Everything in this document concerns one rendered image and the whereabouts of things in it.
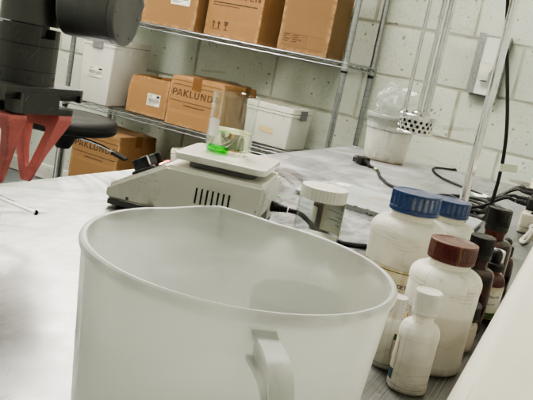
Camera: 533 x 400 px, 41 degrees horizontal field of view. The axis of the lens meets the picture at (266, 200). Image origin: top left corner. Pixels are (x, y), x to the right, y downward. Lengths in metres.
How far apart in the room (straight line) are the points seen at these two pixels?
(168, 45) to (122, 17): 3.21
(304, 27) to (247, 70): 0.60
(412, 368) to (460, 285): 0.08
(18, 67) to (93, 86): 2.92
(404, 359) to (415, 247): 0.14
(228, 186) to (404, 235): 0.29
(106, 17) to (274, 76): 2.94
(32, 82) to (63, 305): 0.22
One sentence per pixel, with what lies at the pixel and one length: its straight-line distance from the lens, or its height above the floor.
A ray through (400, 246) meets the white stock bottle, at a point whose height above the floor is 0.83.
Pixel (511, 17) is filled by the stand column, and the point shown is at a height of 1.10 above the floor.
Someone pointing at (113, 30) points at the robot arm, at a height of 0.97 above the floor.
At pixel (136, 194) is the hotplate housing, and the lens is 0.92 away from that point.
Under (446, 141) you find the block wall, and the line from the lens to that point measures 3.32.
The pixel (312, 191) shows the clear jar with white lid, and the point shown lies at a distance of 0.88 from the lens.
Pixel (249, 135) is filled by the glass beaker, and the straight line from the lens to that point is 0.92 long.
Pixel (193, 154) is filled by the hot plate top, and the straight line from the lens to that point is 0.90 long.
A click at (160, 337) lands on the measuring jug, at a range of 0.24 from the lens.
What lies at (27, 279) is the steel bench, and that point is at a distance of 0.66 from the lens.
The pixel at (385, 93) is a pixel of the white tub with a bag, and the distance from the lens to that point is 1.96.
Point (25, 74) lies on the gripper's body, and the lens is 0.72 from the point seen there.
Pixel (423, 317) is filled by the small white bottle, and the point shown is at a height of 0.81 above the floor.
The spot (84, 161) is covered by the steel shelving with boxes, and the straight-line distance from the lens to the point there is 3.71.
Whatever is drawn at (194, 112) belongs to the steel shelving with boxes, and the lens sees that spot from 3.30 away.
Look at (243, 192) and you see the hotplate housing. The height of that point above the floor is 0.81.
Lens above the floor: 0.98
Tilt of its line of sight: 12 degrees down
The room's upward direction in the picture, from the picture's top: 11 degrees clockwise
